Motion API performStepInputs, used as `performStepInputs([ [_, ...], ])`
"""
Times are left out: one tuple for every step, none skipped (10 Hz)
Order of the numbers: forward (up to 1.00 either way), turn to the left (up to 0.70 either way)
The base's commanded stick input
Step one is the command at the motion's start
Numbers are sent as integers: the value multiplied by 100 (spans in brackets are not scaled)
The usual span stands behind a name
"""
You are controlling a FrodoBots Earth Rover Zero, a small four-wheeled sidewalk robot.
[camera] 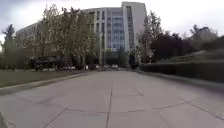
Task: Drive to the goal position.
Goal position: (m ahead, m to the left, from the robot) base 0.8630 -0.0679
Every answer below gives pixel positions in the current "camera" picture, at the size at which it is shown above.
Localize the row of parked cars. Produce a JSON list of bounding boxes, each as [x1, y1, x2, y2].
[[9, 63, 134, 72]]

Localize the row of trees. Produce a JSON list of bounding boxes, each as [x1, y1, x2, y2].
[[0, 3, 101, 71]]

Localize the pale concrete kerb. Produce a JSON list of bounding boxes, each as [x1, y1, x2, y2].
[[134, 69, 224, 95]]

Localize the grey concrete slab road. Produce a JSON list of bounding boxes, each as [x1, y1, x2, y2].
[[0, 69, 224, 128]]

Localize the grass lawn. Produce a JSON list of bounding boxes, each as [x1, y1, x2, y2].
[[0, 69, 88, 89]]

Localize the grey building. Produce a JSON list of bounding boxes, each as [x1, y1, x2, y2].
[[189, 27, 220, 51]]

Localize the dark trimmed hedge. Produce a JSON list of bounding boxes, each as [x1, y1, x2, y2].
[[139, 61, 224, 84]]

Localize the concrete kerb beside lawn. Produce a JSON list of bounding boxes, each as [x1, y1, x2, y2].
[[0, 70, 93, 96]]

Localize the large curved pale building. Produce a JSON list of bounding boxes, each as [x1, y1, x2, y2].
[[14, 1, 148, 66]]

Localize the grassy slope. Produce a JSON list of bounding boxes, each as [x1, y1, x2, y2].
[[156, 49, 224, 65]]

